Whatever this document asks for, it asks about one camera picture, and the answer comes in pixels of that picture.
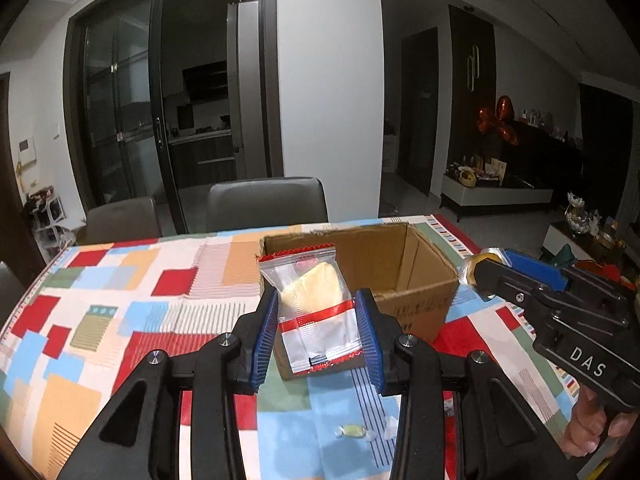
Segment grey dining chair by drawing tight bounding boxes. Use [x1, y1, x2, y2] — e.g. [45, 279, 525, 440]
[0, 259, 29, 328]
[84, 196, 162, 247]
[205, 176, 329, 234]

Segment brown cardboard box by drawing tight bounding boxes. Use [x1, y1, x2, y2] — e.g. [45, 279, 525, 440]
[259, 222, 461, 382]

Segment gold foil candy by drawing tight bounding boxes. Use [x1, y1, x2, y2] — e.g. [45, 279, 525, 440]
[459, 247, 507, 287]

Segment white shelf with clutter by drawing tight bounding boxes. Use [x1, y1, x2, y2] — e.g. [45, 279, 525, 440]
[24, 186, 77, 248]

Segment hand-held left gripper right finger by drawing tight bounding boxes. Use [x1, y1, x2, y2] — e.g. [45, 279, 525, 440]
[354, 287, 576, 480]

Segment person's right hand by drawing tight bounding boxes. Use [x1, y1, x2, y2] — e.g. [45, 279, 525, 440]
[564, 386, 640, 461]

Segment pale green wrapped candy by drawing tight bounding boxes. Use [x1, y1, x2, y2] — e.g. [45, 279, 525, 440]
[334, 422, 381, 443]

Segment clear red-striped cake packet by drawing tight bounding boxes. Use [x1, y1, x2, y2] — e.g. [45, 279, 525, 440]
[257, 243, 364, 376]

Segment red foil balloons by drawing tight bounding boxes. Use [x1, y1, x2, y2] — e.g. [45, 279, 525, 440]
[476, 96, 522, 145]

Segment dark glass sliding door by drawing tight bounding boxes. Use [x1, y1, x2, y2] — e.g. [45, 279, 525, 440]
[65, 0, 173, 236]

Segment colourful patchwork tablecloth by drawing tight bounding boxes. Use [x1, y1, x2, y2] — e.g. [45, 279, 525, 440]
[0, 214, 640, 480]

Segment white sideboard with clutter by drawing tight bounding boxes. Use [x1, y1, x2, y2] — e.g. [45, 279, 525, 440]
[441, 157, 555, 212]

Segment black range hood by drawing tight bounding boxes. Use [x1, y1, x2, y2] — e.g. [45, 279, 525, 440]
[181, 61, 232, 107]

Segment white flower ornament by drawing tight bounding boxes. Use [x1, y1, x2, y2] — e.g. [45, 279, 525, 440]
[564, 191, 602, 235]

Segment tall dark cabinet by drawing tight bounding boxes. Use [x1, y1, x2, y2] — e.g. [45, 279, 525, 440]
[447, 4, 497, 181]

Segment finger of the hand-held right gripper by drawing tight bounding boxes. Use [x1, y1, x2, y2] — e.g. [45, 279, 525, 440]
[501, 248, 572, 292]
[471, 257, 540, 307]

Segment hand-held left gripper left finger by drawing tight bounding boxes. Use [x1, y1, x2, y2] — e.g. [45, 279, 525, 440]
[55, 287, 280, 480]

